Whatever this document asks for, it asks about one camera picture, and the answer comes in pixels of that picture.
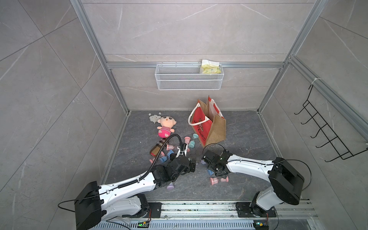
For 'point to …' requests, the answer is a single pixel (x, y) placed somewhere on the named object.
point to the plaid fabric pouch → (156, 147)
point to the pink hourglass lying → (169, 147)
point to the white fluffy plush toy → (155, 118)
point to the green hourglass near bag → (191, 143)
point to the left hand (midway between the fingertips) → (190, 155)
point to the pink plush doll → (166, 123)
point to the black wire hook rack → (343, 152)
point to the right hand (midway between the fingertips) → (214, 169)
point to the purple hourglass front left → (170, 186)
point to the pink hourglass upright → (187, 139)
